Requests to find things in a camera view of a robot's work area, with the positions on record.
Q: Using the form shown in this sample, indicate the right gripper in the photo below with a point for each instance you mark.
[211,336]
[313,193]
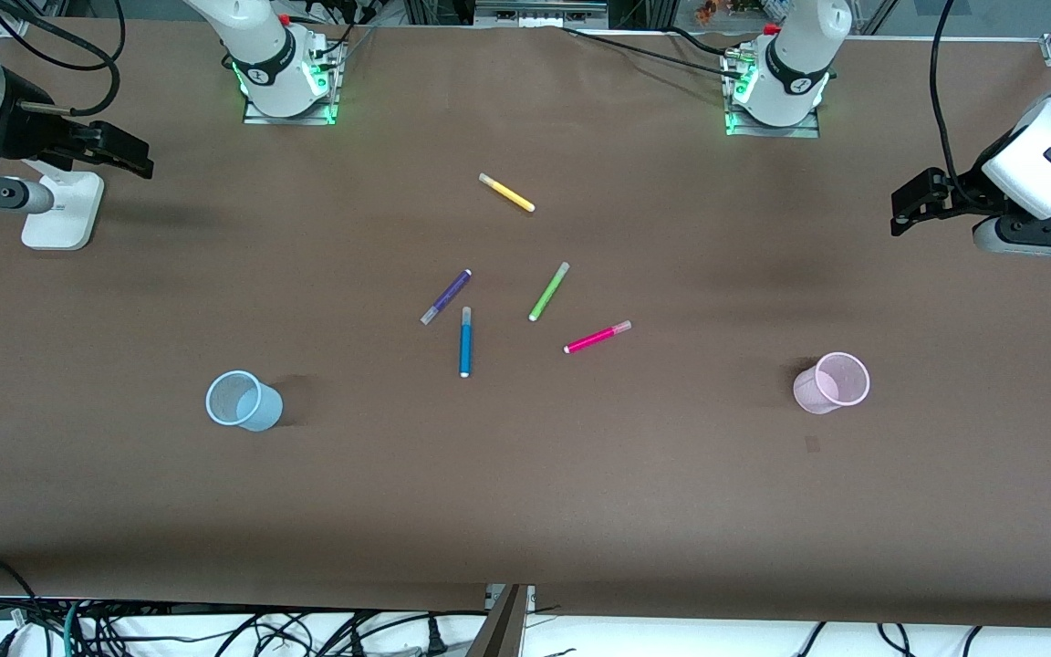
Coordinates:
[26,130]

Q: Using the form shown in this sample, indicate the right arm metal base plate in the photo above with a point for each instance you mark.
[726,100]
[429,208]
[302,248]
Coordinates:
[261,117]

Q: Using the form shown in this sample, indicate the pink marker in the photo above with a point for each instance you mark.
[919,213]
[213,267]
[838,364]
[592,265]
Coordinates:
[597,338]

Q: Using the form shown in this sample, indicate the green marker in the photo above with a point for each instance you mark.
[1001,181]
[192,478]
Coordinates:
[548,292]

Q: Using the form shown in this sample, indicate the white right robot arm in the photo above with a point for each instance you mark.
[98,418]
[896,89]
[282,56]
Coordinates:
[261,46]

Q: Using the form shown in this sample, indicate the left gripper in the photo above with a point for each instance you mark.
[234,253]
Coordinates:
[965,192]

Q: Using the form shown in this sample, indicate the dark table support beam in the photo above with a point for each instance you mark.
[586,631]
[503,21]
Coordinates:
[503,630]

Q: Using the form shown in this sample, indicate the yellow marker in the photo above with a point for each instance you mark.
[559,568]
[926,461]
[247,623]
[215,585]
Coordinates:
[507,192]

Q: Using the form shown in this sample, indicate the blue plastic cup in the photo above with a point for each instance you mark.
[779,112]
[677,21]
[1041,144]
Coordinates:
[256,411]

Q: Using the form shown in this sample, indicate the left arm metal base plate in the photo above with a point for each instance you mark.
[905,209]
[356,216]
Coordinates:
[772,130]

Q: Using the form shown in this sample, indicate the pink plastic cup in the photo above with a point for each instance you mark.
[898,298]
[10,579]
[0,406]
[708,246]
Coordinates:
[808,392]

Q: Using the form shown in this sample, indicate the grey metal back frame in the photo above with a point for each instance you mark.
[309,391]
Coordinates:
[539,14]

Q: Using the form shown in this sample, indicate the blue marker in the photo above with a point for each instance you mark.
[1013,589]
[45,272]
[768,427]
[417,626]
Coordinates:
[465,345]

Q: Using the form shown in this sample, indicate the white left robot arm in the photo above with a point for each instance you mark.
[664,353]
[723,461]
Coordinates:
[799,46]

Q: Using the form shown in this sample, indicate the purple marker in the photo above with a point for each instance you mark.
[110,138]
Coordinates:
[446,297]

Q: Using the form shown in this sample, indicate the white lamp stand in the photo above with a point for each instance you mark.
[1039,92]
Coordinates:
[65,214]

